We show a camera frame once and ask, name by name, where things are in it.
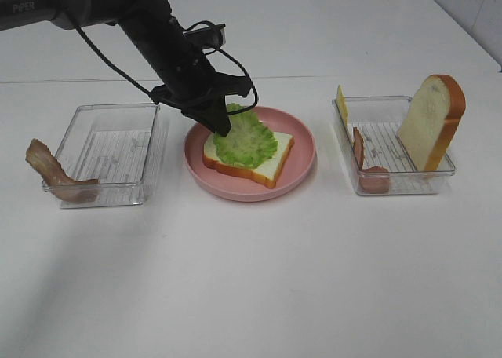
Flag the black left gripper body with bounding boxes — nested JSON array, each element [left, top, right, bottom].
[[149, 47, 253, 117]]

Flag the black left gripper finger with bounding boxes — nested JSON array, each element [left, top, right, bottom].
[[187, 97, 231, 137]]

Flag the green lettuce leaf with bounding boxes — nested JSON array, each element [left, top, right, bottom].
[[212, 110, 278, 169]]

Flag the bread slice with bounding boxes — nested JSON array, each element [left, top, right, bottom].
[[398, 74, 466, 172], [202, 132, 294, 188]]

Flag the yellow cheese slice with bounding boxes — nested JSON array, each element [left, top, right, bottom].
[[336, 85, 348, 127]]

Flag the bacon strip from tray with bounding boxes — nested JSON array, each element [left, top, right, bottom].
[[25, 138, 99, 203], [352, 127, 390, 194]]

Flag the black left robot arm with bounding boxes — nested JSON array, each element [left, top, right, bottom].
[[1, 0, 256, 136]]

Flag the pink round plate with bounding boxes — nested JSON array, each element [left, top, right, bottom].
[[184, 107, 316, 202]]

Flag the clear left plastic tray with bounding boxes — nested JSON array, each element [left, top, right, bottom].
[[42, 104, 169, 209]]

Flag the clear plastic tray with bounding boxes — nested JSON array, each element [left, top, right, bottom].
[[42, 104, 169, 209], [332, 96, 456, 196]]

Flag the clear right plastic tray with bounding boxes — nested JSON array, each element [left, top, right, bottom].
[[332, 96, 456, 196]]

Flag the upright bread slice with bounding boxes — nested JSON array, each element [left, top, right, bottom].
[[398, 74, 466, 172]]

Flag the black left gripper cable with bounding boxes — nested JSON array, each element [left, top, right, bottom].
[[58, 0, 259, 115]]

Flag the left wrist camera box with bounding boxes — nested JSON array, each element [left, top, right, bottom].
[[184, 24, 226, 49]]

